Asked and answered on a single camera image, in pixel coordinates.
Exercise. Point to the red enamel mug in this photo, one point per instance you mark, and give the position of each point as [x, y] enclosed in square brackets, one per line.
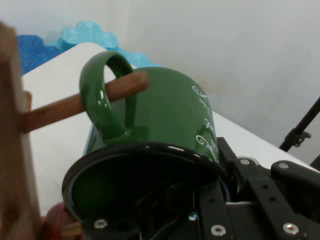
[58, 222]

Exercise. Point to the green enamel mug white script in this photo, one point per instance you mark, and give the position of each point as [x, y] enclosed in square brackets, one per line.
[165, 110]

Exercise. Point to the light blue foam mat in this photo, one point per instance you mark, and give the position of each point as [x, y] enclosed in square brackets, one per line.
[87, 35]

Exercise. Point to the dark blue foam mat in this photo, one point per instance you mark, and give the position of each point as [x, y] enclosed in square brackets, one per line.
[35, 55]

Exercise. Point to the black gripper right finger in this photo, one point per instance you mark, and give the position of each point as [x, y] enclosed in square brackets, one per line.
[275, 200]

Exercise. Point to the brown wooden mug tree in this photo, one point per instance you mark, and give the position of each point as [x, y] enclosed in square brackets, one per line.
[10, 150]

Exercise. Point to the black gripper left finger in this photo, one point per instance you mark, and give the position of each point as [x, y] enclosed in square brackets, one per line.
[150, 212]

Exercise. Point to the black tripod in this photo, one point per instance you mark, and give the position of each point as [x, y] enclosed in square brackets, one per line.
[297, 130]

